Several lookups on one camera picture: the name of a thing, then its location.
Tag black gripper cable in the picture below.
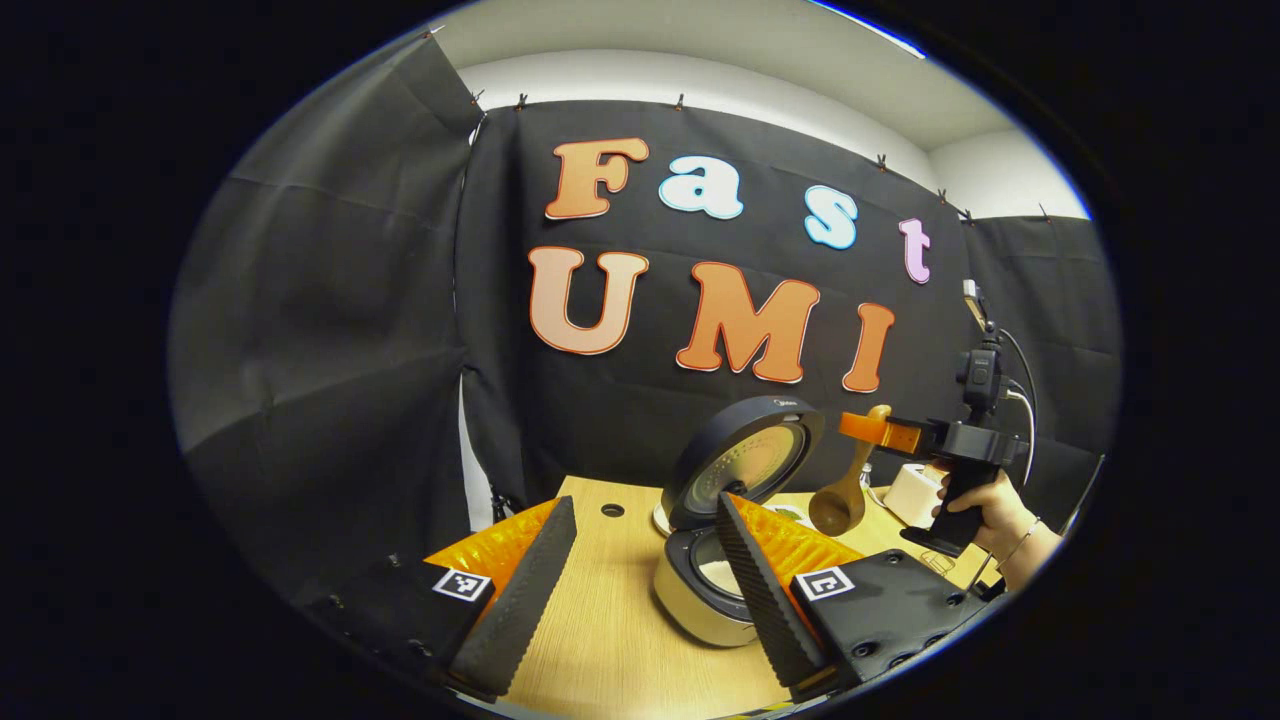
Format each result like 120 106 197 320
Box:
995 325 1042 471

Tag dark grey rice cooker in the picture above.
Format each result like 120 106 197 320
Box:
651 394 827 649

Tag silver bracelet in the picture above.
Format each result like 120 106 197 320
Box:
996 516 1043 573

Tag wire chopstick holder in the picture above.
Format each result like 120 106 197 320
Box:
915 545 967 584

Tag white toaster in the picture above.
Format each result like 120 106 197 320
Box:
884 461 947 530

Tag wooden spoon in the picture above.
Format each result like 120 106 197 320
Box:
809 404 892 538

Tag black backdrop cloth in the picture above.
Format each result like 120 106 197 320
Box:
168 30 1123 601

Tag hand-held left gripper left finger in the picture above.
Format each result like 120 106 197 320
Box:
288 494 580 703

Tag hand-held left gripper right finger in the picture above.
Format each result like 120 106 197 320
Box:
715 491 992 704

